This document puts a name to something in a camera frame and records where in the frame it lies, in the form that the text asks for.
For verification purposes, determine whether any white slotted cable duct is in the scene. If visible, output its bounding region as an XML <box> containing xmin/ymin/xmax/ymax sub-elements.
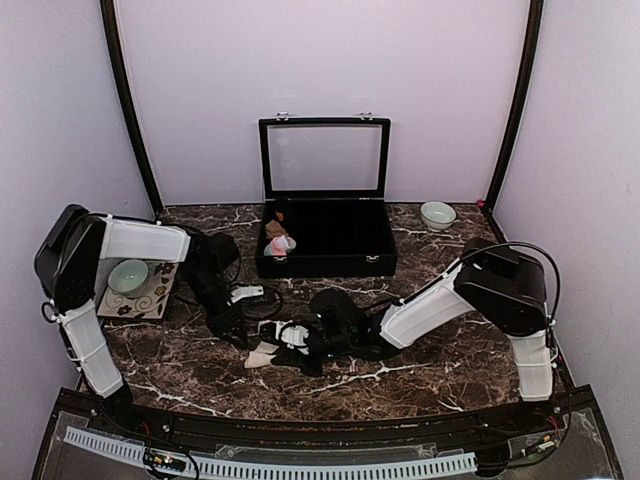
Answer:
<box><xmin>63</xmin><ymin>426</ymin><xmax>478</xmax><ymax>480</ymax></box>

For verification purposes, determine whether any black right corner post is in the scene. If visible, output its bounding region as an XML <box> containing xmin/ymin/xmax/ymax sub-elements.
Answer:
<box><xmin>483</xmin><ymin>0</ymin><xmax>544</xmax><ymax>216</ymax></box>

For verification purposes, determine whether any black corner post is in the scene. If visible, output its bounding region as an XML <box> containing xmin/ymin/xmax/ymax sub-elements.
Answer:
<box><xmin>483</xmin><ymin>0</ymin><xmax>544</xmax><ymax>216</ymax></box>
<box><xmin>100</xmin><ymin>0</ymin><xmax>164</xmax><ymax>217</ymax></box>

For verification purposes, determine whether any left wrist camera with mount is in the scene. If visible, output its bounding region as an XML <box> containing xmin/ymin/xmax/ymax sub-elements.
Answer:
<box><xmin>230</xmin><ymin>285</ymin><xmax>271</xmax><ymax>304</ymax></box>

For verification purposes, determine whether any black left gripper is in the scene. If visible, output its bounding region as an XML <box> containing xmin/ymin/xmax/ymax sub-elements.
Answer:
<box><xmin>180</xmin><ymin>266</ymin><xmax>249</xmax><ymax>350</ymax></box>

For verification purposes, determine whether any black front rail frame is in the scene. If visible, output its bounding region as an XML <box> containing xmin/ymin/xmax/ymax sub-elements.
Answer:
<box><xmin>33</xmin><ymin>386</ymin><xmax>622</xmax><ymax>479</ymax></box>

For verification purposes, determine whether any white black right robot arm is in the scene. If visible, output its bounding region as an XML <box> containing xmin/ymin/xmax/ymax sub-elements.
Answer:
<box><xmin>259</xmin><ymin>238</ymin><xmax>559</xmax><ymax>434</ymax></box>

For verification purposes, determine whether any pale green ceramic bowl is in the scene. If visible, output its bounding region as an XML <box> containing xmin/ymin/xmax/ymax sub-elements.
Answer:
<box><xmin>108</xmin><ymin>259</ymin><xmax>149</xmax><ymax>297</ymax></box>

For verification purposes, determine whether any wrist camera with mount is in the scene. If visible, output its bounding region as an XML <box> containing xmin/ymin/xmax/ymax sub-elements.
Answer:
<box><xmin>230</xmin><ymin>285</ymin><xmax>271</xmax><ymax>304</ymax></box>
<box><xmin>258</xmin><ymin>320</ymin><xmax>310</xmax><ymax>355</ymax></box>

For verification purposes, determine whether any beige and brown sock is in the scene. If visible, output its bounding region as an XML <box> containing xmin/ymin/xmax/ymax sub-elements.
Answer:
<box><xmin>244</xmin><ymin>341</ymin><xmax>282</xmax><ymax>370</ymax></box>

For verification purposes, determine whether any black left corner post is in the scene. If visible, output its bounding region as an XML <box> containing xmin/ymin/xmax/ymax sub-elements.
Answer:
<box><xmin>100</xmin><ymin>0</ymin><xmax>164</xmax><ymax>217</ymax></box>

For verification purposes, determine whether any floral square ceramic plate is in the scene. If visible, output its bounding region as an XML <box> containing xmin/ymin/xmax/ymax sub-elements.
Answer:
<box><xmin>97</xmin><ymin>262</ymin><xmax>178</xmax><ymax>321</ymax></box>

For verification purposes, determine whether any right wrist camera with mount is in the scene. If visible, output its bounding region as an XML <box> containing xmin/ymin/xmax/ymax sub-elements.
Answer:
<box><xmin>258</xmin><ymin>320</ymin><xmax>310</xmax><ymax>355</ymax></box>

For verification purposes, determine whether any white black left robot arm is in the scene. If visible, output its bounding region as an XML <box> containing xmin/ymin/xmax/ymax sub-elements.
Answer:
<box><xmin>34</xmin><ymin>204</ymin><xmax>248</xmax><ymax>436</ymax></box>

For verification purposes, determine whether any small green circuit board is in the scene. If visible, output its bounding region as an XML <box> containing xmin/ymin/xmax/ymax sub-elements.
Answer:
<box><xmin>143</xmin><ymin>449</ymin><xmax>186</xmax><ymax>472</ymax></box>

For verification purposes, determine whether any pink patterned sock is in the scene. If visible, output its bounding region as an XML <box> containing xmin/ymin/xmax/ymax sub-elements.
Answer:
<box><xmin>264</xmin><ymin>235</ymin><xmax>296</xmax><ymax>257</ymax></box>

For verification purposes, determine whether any beige rolled sock in box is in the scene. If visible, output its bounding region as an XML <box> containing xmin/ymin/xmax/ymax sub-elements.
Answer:
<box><xmin>265</xmin><ymin>220</ymin><xmax>289</xmax><ymax>240</ymax></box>

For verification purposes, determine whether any black compartment storage box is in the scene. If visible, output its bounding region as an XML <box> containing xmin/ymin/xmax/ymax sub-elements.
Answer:
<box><xmin>254</xmin><ymin>199</ymin><xmax>398</xmax><ymax>279</ymax></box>

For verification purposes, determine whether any glass-panel black box lid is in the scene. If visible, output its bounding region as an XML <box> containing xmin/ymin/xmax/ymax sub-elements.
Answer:
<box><xmin>258</xmin><ymin>115</ymin><xmax>391</xmax><ymax>200</ymax></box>

